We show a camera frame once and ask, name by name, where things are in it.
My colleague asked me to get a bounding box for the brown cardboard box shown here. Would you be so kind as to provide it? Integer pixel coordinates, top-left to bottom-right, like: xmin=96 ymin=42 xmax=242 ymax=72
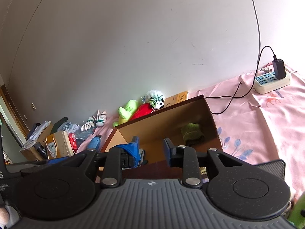
xmin=100 ymin=94 xmax=223 ymax=172

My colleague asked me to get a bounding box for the blue handheld device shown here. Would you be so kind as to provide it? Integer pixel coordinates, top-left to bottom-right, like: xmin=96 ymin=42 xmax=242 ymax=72
xmin=86 ymin=135 xmax=102 ymax=151

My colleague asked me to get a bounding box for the lime green plush toy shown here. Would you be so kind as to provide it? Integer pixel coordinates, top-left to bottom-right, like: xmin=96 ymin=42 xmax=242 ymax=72
xmin=113 ymin=100 xmax=139 ymax=127

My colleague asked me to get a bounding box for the pink floral bedsheet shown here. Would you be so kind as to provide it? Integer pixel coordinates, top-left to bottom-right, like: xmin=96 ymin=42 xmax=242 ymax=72
xmin=76 ymin=61 xmax=305 ymax=201

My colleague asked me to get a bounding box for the red plush toy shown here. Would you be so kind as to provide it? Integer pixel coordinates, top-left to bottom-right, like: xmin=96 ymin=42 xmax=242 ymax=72
xmin=129 ymin=103 xmax=153 ymax=121

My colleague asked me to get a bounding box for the white knotted cloth toy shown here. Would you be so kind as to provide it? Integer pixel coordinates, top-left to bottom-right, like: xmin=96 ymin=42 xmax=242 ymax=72
xmin=81 ymin=110 xmax=107 ymax=131

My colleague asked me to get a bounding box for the yellow book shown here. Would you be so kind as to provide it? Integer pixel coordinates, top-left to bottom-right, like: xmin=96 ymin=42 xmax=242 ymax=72
xmin=164 ymin=91 xmax=188 ymax=108

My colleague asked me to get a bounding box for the small panda plush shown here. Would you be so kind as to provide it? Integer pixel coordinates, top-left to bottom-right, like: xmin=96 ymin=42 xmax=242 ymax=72
xmin=142 ymin=90 xmax=164 ymax=110

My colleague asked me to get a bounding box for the red packet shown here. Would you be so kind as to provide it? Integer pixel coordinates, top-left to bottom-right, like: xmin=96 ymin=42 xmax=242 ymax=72
xmin=68 ymin=133 xmax=78 ymax=154

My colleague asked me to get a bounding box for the tan tissue box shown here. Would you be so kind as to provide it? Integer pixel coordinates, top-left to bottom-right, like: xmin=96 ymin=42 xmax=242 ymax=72
xmin=46 ymin=131 xmax=74 ymax=160

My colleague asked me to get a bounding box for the white power strip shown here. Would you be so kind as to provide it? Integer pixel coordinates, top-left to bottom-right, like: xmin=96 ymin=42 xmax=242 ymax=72
xmin=253 ymin=72 xmax=291 ymax=95

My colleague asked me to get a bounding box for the black power adapter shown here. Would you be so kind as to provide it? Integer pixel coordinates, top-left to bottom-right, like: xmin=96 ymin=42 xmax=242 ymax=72
xmin=272 ymin=55 xmax=286 ymax=80

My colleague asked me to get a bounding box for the black cable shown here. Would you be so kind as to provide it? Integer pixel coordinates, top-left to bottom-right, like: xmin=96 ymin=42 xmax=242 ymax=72
xmin=204 ymin=0 xmax=279 ymax=115

